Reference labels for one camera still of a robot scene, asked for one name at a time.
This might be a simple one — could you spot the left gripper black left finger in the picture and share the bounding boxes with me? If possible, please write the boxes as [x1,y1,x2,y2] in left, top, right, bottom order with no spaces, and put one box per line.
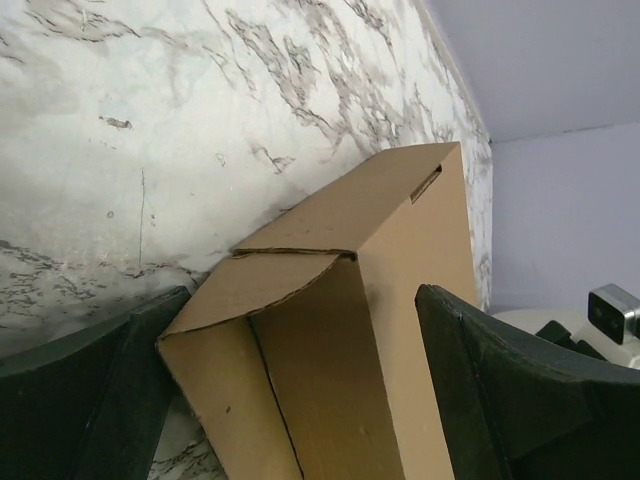
[1,286,190,479]

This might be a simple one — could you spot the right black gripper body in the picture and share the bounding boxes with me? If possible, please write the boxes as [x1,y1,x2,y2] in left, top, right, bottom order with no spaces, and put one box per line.
[535,320,608,360]

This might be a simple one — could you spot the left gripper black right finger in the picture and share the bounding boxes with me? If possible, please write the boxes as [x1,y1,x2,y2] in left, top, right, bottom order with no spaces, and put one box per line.
[415,285,639,479]

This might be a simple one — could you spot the cream toy bread bin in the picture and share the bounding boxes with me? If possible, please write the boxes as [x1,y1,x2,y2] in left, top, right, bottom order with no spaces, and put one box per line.
[494,309,639,370]

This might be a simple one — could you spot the brown cardboard box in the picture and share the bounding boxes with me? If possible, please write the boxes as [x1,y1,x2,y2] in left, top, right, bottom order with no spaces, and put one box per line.
[158,143,478,479]

